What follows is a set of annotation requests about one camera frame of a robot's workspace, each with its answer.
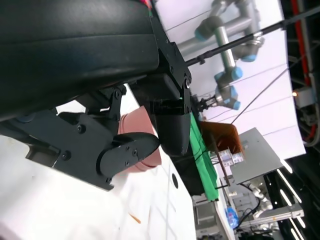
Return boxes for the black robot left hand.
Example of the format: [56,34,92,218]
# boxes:
[0,0,193,193]

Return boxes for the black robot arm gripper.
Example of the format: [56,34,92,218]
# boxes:
[191,95,218,112]

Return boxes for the pink plastic bowl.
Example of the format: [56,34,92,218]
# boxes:
[117,104,164,174]

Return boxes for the amber translucent box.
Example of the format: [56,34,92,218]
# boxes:
[199,121,245,155]

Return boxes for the green cloth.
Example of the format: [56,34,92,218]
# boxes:
[187,109,220,203]

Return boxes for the white blue printed carton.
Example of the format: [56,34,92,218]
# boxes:
[216,149,233,166]
[231,151,245,165]

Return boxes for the white backdrop panel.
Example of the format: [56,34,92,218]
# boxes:
[153,0,308,161]

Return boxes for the black stand pole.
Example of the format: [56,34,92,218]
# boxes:
[184,7,320,66]

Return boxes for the grey flat metal plate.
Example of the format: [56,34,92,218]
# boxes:
[231,126,293,185]

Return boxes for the blue crumpled plastic item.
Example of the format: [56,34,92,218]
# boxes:
[225,206,238,228]

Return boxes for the white jointed tube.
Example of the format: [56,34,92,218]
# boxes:
[246,182,274,213]

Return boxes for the aluminium profile rail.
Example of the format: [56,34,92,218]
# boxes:
[238,206,305,227]

